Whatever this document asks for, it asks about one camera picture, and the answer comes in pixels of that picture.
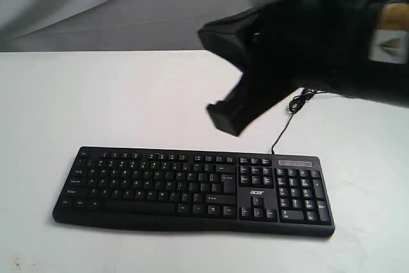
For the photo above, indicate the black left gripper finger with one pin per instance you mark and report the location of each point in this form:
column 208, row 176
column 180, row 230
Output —
column 256, row 92

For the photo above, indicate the black fabric-covered gripper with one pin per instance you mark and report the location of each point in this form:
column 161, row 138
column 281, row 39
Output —
column 353, row 48

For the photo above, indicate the black acer keyboard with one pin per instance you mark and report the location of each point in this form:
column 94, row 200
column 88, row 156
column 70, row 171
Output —
column 182, row 190

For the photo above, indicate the grey backdrop cloth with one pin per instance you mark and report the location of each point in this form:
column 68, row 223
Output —
column 110, row 25

